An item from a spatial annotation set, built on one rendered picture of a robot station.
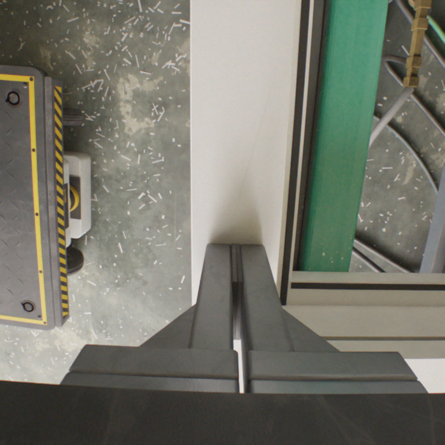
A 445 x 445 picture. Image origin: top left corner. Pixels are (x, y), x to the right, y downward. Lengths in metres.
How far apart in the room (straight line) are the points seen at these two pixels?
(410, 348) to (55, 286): 0.88
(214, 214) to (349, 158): 0.11
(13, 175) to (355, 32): 0.83
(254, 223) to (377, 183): 1.07
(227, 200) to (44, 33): 1.14
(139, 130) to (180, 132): 0.13
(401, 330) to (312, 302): 0.06
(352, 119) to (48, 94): 0.74
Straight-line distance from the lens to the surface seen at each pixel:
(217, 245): 0.15
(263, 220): 0.16
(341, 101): 0.23
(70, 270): 1.16
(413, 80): 0.94
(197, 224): 0.16
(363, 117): 0.24
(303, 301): 0.24
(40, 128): 0.88
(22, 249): 0.98
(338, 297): 0.25
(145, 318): 1.34
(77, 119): 1.08
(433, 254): 0.68
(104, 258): 1.26
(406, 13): 1.23
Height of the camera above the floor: 1.08
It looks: 73 degrees down
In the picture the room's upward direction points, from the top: 177 degrees counter-clockwise
